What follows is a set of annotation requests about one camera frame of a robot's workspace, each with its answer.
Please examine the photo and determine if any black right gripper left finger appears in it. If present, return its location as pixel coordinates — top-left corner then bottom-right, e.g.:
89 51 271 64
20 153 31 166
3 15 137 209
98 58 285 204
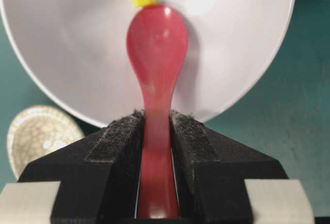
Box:
19 111 144 223

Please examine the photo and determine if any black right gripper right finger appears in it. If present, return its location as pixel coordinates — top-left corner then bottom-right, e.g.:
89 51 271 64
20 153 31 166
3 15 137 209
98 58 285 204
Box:
170 110 288 223

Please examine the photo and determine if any pink ceramic spoon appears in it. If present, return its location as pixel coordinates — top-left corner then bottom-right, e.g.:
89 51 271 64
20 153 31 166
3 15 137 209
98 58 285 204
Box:
126 5 188 219

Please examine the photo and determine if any small speckled spoon rest dish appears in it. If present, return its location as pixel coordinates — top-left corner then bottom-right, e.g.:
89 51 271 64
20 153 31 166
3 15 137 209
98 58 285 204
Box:
6 105 85 179

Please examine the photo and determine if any white bowl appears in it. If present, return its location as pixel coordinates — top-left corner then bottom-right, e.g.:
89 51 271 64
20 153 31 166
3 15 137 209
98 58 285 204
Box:
1 0 295 127

